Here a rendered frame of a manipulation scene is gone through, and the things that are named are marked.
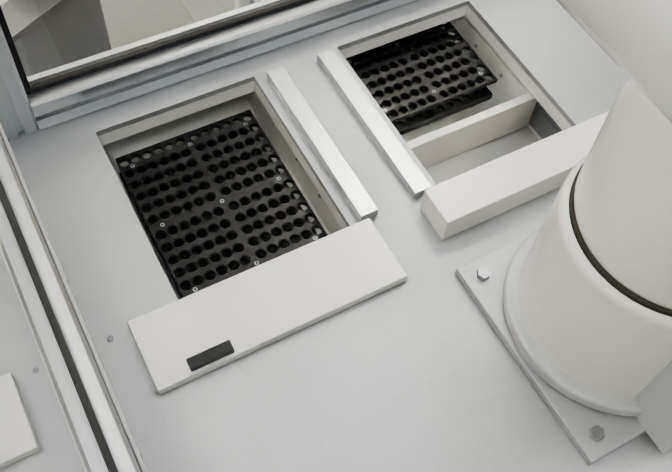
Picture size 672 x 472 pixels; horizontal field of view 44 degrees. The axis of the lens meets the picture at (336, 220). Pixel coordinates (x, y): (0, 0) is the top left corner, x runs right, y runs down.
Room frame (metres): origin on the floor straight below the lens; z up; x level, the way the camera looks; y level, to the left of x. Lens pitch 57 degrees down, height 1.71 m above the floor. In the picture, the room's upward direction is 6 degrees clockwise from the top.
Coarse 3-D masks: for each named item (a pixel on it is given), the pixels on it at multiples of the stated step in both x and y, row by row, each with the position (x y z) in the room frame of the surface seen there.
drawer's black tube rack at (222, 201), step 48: (192, 144) 0.61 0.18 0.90; (240, 144) 0.62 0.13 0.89; (144, 192) 0.53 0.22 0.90; (192, 192) 0.56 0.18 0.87; (240, 192) 0.55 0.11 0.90; (288, 192) 0.56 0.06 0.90; (192, 240) 0.49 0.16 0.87; (240, 240) 0.48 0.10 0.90; (288, 240) 0.49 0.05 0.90; (192, 288) 0.42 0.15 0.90
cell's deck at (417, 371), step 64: (448, 0) 0.86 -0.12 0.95; (512, 0) 0.88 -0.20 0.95; (256, 64) 0.71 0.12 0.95; (512, 64) 0.77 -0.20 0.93; (576, 64) 0.77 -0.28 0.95; (64, 128) 0.58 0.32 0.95; (128, 128) 0.60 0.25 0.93; (64, 192) 0.49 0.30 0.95; (320, 192) 0.54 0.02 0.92; (384, 192) 0.54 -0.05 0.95; (64, 256) 0.41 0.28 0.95; (128, 256) 0.42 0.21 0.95; (448, 256) 0.47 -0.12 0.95; (128, 320) 0.35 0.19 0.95; (320, 320) 0.37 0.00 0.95; (384, 320) 0.38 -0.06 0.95; (448, 320) 0.39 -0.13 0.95; (128, 384) 0.28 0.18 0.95; (192, 384) 0.29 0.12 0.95; (256, 384) 0.30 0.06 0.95; (320, 384) 0.31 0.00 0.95; (384, 384) 0.31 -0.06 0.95; (448, 384) 0.32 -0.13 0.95; (512, 384) 0.33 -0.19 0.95; (192, 448) 0.23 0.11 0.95; (256, 448) 0.24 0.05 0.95; (320, 448) 0.24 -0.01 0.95; (384, 448) 0.25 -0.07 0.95; (448, 448) 0.26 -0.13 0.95; (512, 448) 0.26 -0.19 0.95; (640, 448) 0.28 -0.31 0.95
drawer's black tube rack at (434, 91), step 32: (352, 64) 0.77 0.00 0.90; (384, 64) 0.78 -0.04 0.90; (416, 64) 0.78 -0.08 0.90; (448, 64) 0.79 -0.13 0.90; (480, 64) 0.80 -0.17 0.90; (384, 96) 0.72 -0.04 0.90; (416, 96) 0.73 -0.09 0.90; (448, 96) 0.73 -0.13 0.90; (480, 96) 0.77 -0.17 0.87; (416, 128) 0.71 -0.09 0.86
